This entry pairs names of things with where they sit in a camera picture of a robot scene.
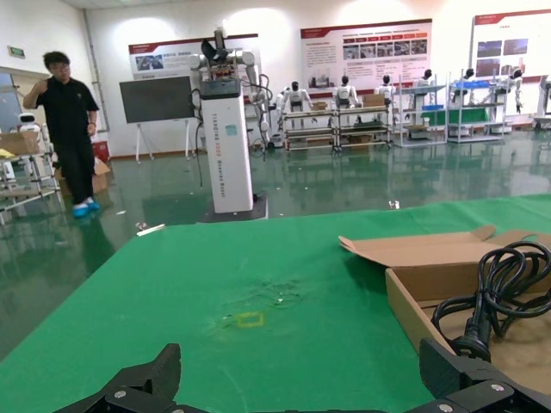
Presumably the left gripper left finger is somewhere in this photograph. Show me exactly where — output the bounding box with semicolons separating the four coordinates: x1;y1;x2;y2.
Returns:
53;342;183;413

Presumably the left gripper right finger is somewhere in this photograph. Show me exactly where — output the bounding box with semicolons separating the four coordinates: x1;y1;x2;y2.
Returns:
408;337;551;413

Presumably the black power cable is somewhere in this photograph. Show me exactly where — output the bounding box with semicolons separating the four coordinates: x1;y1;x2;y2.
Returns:
430;240;551;362

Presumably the open brown cardboard box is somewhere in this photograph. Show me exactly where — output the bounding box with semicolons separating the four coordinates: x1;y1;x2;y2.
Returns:
337;224;551;413

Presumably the open cardboard floor box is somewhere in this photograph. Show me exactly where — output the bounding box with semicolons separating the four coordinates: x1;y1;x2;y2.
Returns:
54;157;114;195

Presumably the red box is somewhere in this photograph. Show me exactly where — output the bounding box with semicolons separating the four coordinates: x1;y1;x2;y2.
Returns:
91;140;111;163

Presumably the green table cloth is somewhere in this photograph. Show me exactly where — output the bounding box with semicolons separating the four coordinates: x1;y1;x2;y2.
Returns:
0;193;551;413

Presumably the yellow tape square outline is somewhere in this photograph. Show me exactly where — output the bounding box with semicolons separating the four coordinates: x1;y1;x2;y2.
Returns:
234;311;267;332

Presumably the clear wrinkled tape patch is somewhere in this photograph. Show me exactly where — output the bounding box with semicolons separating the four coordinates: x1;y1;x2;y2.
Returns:
221;277;309;313

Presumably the white pipe rack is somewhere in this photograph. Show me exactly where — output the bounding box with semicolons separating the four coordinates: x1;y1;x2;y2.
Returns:
393;71;449;148
280;105;341;151
0;148;66;225
445;71;511;144
337;102;393;150

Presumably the person in black clothes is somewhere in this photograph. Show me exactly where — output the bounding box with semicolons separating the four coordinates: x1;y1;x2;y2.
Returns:
22;50;102;219

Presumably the black display on stand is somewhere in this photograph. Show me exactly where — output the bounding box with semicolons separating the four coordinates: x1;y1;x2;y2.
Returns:
119;75;195;164

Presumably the small white round robot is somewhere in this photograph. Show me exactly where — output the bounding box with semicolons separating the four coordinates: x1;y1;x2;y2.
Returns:
16;112;44;145

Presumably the white pedestal robot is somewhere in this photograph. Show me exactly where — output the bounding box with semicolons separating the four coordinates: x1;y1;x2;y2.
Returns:
188;26;271;225

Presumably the wall poster with red header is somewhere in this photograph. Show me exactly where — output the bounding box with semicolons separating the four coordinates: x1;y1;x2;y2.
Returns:
300;18;433;95
471;7;551;85
127;33;259;83

